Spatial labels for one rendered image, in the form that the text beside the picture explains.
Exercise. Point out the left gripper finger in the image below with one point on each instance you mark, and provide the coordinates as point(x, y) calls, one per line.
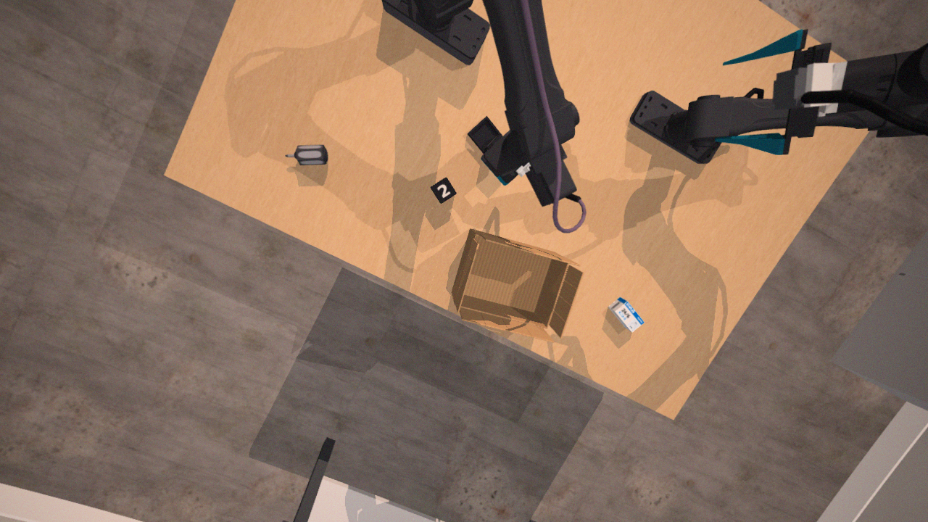
point(772, 143)
point(787, 44)

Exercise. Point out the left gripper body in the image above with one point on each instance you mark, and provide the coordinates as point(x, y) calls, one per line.
point(861, 75)

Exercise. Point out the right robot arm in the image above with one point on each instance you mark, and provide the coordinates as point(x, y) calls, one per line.
point(531, 85)

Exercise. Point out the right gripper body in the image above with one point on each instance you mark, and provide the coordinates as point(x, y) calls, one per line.
point(500, 160)

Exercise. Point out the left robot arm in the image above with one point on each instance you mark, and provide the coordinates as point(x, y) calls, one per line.
point(713, 116)

